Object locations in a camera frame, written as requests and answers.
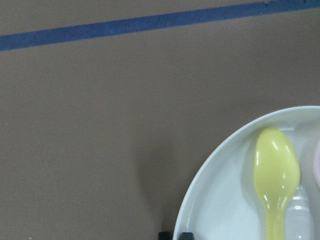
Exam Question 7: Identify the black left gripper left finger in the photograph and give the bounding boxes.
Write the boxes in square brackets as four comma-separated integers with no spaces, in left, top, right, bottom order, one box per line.
[158,231,171,240]

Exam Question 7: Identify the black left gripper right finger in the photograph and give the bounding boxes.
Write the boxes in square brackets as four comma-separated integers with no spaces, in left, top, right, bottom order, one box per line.
[179,232,194,240]

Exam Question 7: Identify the white round plate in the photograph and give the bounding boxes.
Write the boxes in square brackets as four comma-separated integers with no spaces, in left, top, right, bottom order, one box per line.
[173,106,320,240]

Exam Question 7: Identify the yellow plastic spoon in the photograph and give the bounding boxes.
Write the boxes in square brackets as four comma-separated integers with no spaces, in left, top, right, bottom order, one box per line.
[253,127,301,240]

